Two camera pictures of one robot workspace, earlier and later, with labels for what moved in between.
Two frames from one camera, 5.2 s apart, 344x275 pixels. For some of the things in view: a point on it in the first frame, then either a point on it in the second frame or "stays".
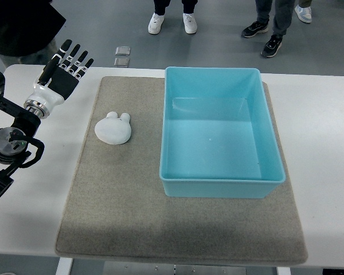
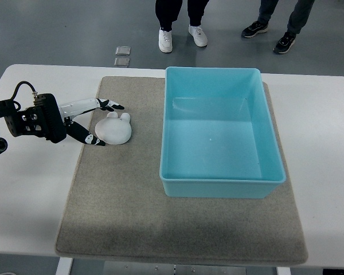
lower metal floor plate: [121, 62] stays
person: [283, 15] to [295, 26]
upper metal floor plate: [123, 50] stays
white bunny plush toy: [113, 130] stays
